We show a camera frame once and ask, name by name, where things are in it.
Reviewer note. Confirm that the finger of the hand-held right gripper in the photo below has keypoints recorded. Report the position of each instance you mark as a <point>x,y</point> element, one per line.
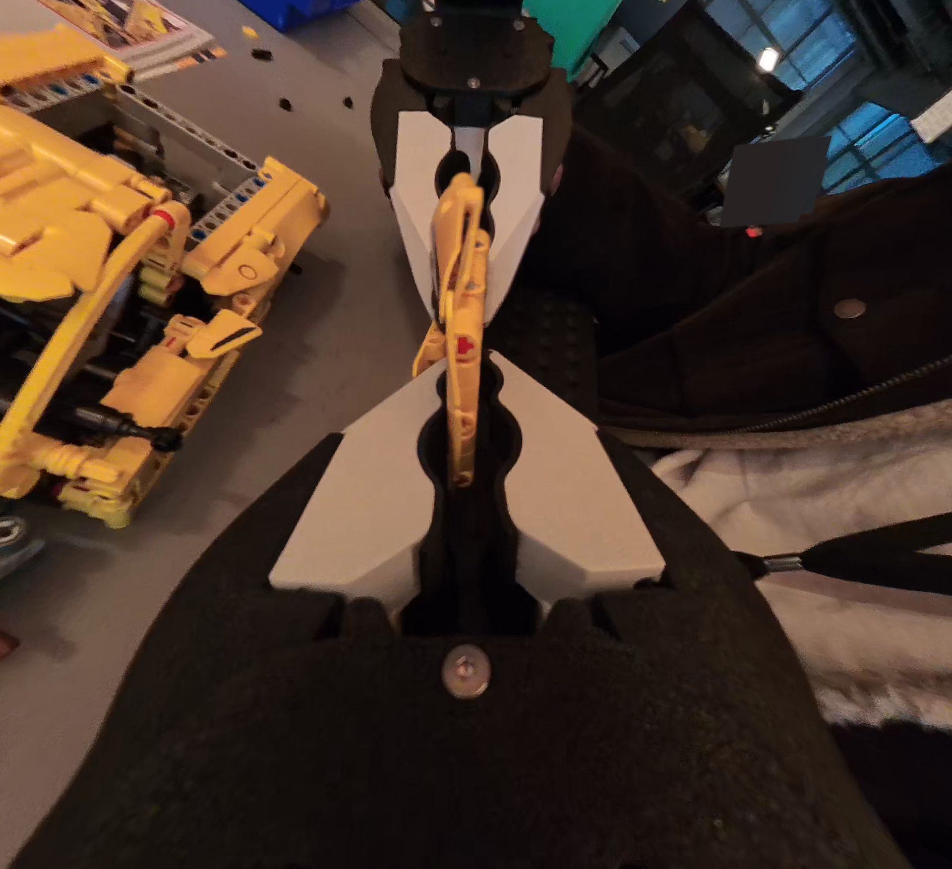
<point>520,177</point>
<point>416,177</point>

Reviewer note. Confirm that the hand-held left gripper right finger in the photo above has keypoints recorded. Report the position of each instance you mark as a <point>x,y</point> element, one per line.
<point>580,504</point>

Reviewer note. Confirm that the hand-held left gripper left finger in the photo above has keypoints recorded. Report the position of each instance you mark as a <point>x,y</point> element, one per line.
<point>357,512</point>

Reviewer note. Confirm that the yellow brick panel assembly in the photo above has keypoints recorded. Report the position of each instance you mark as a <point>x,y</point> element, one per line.
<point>461,393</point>

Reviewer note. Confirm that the yellow toy brick car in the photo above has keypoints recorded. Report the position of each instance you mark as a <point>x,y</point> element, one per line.
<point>74,214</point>

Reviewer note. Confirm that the person's right forearm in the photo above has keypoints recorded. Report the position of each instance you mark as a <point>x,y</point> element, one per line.
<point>632,237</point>

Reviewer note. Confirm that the black perforated panel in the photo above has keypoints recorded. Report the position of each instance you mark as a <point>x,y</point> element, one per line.
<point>550,341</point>

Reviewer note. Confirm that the person's white shirt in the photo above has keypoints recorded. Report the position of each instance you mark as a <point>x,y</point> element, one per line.
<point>818,482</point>

